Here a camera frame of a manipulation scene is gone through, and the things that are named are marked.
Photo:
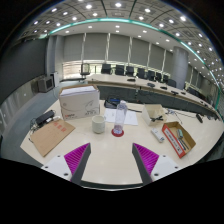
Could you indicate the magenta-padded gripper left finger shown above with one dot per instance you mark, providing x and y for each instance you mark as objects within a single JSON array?
[{"x": 75, "y": 160}]

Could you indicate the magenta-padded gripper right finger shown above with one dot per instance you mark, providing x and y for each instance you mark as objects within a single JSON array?
[{"x": 148, "y": 160}]

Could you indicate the clear plastic water bottle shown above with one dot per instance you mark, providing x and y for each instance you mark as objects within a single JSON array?
[{"x": 120, "y": 116}]

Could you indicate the white remote control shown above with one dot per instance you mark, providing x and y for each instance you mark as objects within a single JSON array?
[{"x": 157, "y": 135}]

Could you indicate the cardboard box with red lid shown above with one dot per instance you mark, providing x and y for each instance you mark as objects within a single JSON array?
[{"x": 171, "y": 136}]

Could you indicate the brown paper envelope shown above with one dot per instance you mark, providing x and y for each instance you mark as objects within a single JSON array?
[{"x": 50, "y": 136}]

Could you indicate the grey whiteboard eraser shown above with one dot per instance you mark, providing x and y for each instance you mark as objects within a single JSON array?
[{"x": 180, "y": 134}]

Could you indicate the white ceramic mug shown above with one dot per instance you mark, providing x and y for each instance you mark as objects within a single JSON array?
[{"x": 98, "y": 125}]

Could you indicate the black pen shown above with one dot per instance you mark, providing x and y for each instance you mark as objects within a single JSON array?
[{"x": 156, "y": 118}]

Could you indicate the white open desk organizer box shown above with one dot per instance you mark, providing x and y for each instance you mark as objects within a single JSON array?
[{"x": 148, "y": 115}]

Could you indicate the white printed paper sheet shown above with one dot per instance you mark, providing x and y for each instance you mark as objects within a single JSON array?
[{"x": 131, "y": 117}]

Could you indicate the white copy paper carton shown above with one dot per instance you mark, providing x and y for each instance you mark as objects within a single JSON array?
[{"x": 78, "y": 103}]

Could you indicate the black desk phone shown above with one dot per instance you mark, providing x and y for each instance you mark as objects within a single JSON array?
[{"x": 111, "y": 102}]

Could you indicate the grey boxy monitor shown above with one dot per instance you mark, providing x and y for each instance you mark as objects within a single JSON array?
[{"x": 45, "y": 84}]

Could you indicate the long curved conference desk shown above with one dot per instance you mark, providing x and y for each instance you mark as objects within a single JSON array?
[{"x": 116, "y": 80}]

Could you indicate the row of black office chairs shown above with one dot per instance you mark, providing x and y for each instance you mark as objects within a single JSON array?
[{"x": 120, "y": 69}]

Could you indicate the round ceiling lights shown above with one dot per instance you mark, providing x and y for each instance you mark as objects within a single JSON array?
[{"x": 88, "y": 6}]

